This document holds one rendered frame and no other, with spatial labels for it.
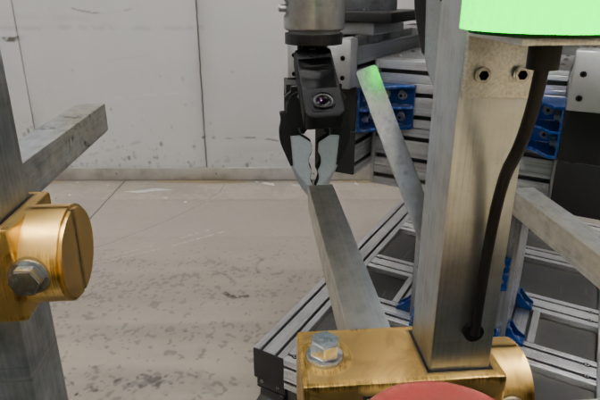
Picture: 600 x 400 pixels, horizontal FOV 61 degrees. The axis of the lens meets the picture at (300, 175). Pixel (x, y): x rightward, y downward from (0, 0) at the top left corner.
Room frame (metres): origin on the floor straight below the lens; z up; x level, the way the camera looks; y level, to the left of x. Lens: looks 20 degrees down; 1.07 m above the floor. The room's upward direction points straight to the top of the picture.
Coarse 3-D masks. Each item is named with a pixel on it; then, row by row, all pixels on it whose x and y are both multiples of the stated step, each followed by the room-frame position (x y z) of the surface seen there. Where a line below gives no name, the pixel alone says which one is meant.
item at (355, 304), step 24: (312, 192) 0.53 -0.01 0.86; (312, 216) 0.50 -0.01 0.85; (336, 216) 0.47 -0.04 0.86; (336, 240) 0.41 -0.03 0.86; (336, 264) 0.37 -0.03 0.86; (360, 264) 0.37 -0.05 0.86; (336, 288) 0.33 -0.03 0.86; (360, 288) 0.33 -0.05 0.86; (336, 312) 0.33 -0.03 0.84; (360, 312) 0.30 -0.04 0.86; (384, 312) 0.30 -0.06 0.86
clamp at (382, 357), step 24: (360, 336) 0.26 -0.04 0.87; (384, 336) 0.26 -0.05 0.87; (408, 336) 0.26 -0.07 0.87; (360, 360) 0.24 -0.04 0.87; (384, 360) 0.24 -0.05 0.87; (408, 360) 0.24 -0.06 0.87; (504, 360) 0.24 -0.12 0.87; (312, 384) 0.22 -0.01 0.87; (336, 384) 0.22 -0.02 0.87; (360, 384) 0.22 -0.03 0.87; (384, 384) 0.22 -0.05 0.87; (480, 384) 0.23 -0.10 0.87; (504, 384) 0.23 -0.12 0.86; (528, 384) 0.23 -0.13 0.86
